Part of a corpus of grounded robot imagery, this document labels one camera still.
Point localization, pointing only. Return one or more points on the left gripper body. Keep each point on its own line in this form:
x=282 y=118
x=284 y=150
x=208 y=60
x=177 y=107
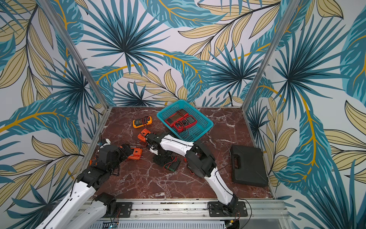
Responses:
x=122 y=156

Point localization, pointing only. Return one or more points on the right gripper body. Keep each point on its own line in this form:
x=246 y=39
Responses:
x=150 y=139

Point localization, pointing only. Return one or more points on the green multimeter face down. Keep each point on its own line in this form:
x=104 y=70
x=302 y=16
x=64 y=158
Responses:
x=168 y=162

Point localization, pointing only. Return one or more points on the red multimeter with display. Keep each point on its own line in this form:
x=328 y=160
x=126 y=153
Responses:
x=185 y=124

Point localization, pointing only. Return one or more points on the large red multimeter taped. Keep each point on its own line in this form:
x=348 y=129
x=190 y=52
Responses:
x=176 y=117

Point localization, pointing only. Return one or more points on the orange multimeter near left arm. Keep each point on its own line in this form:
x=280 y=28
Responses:
x=137 y=154

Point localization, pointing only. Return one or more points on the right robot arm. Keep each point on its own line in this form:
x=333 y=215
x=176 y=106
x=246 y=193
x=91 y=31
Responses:
x=200 y=161

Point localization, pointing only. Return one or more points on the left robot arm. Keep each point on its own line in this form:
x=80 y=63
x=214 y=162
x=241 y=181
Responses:
x=85 y=186

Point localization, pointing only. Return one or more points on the orange multimeter face down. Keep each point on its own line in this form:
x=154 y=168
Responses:
x=143 y=135

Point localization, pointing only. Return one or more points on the yellow multimeter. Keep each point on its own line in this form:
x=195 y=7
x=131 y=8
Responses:
x=142 y=122

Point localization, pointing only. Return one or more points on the teal plastic basket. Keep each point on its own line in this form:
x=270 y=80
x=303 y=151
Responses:
x=192 y=134

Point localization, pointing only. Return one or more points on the black plastic tool case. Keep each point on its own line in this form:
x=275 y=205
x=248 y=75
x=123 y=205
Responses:
x=248 y=166

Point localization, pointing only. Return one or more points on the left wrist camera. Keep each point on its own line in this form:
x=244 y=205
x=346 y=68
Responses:
x=104 y=142

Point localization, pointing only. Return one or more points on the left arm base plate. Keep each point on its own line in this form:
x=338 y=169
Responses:
x=121 y=209

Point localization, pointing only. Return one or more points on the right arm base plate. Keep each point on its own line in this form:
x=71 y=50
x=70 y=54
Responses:
x=217 y=209

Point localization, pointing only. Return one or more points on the aluminium front rail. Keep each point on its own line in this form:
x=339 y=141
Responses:
x=189 y=210

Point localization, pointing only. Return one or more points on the left aluminium corner post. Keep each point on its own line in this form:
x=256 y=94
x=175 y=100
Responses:
x=57 y=23

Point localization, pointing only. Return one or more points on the aluminium corner post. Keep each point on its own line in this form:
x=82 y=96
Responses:
x=57 y=23
x=272 y=47

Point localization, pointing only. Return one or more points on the right aluminium corner post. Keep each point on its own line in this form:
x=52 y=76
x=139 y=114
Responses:
x=272 y=47

